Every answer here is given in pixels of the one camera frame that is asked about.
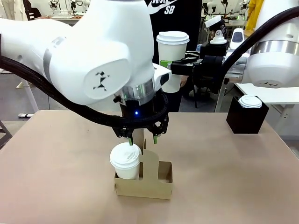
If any large white table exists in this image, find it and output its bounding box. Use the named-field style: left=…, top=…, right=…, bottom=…
left=214, top=79, right=299, bottom=140

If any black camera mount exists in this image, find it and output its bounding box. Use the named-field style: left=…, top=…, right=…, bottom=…
left=200, top=43, right=228, bottom=57

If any white side table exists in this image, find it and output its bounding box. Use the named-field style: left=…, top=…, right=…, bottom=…
left=14, top=79, right=39, bottom=119

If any black sleeved arm cable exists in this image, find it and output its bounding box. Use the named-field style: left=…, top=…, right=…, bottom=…
left=211, top=6, right=299, bottom=95
left=0, top=56, right=169, bottom=128

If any black metal frame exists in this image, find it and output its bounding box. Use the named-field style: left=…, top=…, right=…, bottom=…
left=0, top=120, right=13, bottom=150

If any grey metal workbench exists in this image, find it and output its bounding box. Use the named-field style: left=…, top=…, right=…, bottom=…
left=30, top=14, right=87, bottom=27

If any person in black hoodie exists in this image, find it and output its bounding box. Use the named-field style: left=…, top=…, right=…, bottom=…
left=144, top=0, right=203, bottom=112

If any white plastic cup lid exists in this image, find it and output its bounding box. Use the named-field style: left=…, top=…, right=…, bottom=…
left=156, top=31, right=190, bottom=45
left=109, top=142, right=142, bottom=169

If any black sleeved left arm cable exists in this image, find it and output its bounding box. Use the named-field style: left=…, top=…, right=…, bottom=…
left=0, top=56, right=169, bottom=128

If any stack of white lids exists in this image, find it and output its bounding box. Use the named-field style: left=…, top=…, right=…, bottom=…
left=238, top=94, right=263, bottom=109

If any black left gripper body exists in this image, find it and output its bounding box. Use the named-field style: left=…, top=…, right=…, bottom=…
left=119, top=92, right=168, bottom=129

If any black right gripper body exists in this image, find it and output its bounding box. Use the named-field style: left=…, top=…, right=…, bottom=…
left=202, top=56, right=224, bottom=79

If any black sleeved right arm cable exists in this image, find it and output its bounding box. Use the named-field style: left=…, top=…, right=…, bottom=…
left=211, top=6, right=299, bottom=95

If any white paper cup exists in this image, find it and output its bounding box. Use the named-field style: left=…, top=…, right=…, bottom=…
left=158, top=42, right=187, bottom=93
left=115, top=161, right=141, bottom=180

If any black chair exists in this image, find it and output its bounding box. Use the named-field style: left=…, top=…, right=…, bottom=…
left=22, top=0, right=43, bottom=21

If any hanging white coat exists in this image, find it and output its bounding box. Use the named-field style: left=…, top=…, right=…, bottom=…
left=0, top=0, right=24, bottom=19

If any black square box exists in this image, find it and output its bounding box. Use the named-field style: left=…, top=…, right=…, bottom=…
left=226, top=95, right=270, bottom=134

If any brown cardboard cup carrier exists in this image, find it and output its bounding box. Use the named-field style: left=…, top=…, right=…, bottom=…
left=114, top=127, right=174, bottom=200

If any person in yellow coat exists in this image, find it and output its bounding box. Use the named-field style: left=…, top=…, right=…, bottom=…
left=247, top=0, right=261, bottom=31

